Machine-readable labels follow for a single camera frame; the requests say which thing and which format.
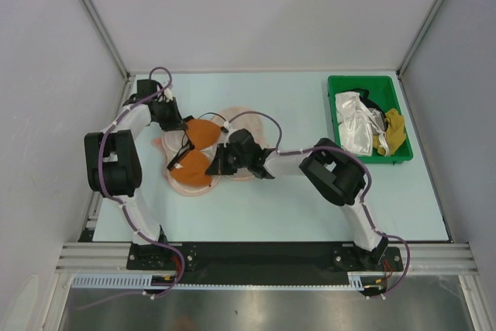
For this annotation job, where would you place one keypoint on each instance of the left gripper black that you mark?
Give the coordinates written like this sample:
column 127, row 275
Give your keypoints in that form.
column 177, row 122

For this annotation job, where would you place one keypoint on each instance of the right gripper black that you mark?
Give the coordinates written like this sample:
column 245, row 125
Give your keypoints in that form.
column 219, row 165

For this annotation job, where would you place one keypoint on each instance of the pink floral mesh laundry bag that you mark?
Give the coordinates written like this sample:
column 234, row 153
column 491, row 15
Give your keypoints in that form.
column 213, row 146

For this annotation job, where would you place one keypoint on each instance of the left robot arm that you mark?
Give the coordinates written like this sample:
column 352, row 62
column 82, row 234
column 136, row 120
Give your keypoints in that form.
column 113, row 164

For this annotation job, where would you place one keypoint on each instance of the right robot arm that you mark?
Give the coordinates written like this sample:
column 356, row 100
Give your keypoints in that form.
column 338, row 176

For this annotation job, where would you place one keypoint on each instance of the white satin bra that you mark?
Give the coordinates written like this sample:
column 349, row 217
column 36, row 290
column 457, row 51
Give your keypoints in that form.
column 356, row 124

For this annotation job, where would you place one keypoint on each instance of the grey black bra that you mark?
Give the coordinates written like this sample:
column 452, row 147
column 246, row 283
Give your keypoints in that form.
column 373, row 107

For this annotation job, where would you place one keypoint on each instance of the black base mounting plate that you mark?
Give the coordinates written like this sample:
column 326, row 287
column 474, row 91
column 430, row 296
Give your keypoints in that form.
column 261, row 262

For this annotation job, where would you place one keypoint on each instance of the mustard yellow garment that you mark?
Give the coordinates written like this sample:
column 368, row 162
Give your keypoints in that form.
column 389, row 141

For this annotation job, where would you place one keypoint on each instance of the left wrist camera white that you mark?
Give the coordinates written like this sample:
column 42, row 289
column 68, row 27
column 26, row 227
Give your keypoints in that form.
column 168, row 96

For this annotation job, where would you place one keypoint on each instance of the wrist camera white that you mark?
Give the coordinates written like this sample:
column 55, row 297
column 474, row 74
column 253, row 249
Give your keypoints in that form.
column 168, row 96
column 226, row 128

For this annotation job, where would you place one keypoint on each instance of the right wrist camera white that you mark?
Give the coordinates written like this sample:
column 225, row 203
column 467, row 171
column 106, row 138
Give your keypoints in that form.
column 226, row 128

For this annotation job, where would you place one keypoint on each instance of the left aluminium frame post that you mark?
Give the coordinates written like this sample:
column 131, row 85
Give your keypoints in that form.
column 104, row 36

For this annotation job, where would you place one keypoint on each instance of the aluminium frame post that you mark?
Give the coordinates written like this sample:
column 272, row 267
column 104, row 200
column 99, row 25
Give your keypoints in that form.
column 104, row 36
column 420, row 36

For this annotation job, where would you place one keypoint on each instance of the white slotted cable duct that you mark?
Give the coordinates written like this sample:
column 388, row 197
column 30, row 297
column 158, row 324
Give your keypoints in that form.
column 158, row 282

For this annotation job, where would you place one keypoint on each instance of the aluminium front frame rail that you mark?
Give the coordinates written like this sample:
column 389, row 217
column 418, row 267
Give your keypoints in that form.
column 426, row 258

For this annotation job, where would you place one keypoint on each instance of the right aluminium frame post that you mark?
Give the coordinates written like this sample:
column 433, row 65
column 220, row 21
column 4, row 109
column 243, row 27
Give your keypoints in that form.
column 420, row 36

